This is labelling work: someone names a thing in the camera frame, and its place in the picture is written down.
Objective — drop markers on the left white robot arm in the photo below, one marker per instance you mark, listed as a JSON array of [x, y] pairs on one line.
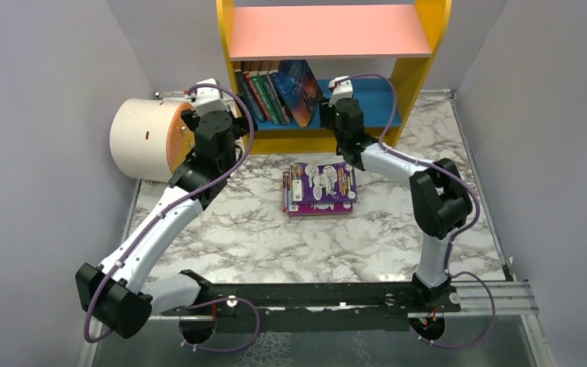
[[113, 293]]

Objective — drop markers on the purple paperback book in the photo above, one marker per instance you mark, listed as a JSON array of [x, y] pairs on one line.
[[323, 183], [320, 209]]

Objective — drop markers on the orange paperback book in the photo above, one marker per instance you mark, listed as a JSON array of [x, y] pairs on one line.
[[285, 197]]

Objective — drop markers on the white cylindrical drum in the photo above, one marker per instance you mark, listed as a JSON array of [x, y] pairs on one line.
[[148, 138]]

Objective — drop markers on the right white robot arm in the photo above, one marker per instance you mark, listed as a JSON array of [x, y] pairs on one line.
[[441, 202]]

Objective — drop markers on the green Treehouse book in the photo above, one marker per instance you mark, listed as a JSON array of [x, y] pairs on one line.
[[262, 75]]

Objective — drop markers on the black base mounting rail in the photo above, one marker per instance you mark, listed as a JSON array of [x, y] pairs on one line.
[[312, 307]]

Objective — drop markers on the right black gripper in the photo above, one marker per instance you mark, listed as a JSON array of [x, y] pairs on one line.
[[334, 119]]

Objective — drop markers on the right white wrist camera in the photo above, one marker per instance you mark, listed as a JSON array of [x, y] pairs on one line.
[[340, 88]]

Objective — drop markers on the Nineteen Eighty-Four dark book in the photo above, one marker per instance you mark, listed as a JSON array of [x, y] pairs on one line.
[[247, 95]]

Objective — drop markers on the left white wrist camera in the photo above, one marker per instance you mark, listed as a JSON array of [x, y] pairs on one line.
[[207, 99]]

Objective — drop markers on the colourful wooden bookshelf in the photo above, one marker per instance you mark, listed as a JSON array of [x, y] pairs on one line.
[[411, 33]]

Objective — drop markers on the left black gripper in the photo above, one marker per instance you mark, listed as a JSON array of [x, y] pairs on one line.
[[190, 118]]

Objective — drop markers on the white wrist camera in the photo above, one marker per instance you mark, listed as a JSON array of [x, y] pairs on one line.
[[340, 88], [207, 99]]

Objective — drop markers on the red Treehouse book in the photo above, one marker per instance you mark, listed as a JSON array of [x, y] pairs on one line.
[[250, 70]]

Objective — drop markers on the Jane Eyre blue book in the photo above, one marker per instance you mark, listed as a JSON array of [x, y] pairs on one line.
[[299, 89]]

